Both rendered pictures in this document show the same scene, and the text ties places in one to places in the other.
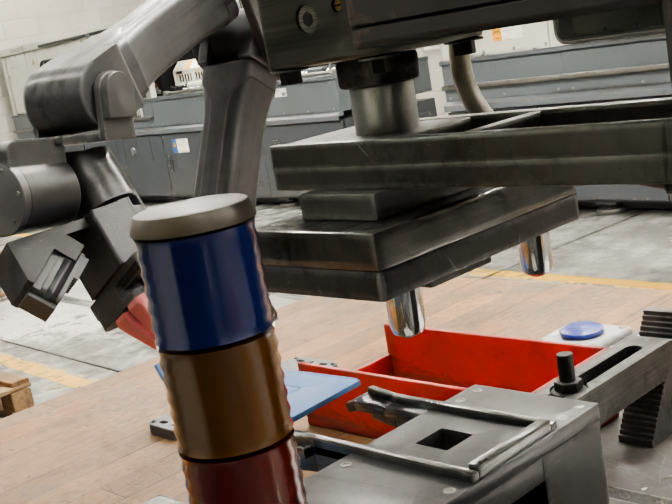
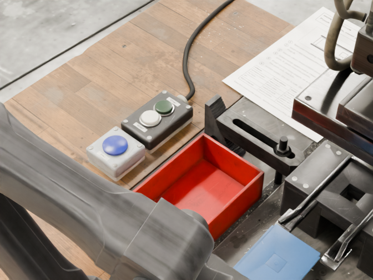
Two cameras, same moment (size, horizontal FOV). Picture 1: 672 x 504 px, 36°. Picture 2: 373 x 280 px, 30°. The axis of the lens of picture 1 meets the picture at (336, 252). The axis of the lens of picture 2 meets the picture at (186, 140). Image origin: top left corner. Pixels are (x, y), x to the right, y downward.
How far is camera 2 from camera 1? 1.15 m
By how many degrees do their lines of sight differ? 85
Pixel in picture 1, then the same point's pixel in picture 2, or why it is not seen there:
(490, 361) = (150, 190)
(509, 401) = (313, 168)
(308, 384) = (271, 249)
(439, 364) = not seen: hidden behind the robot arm
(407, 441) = (352, 207)
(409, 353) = not seen: hidden behind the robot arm
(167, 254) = not seen: outside the picture
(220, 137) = (24, 224)
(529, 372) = (170, 176)
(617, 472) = (267, 168)
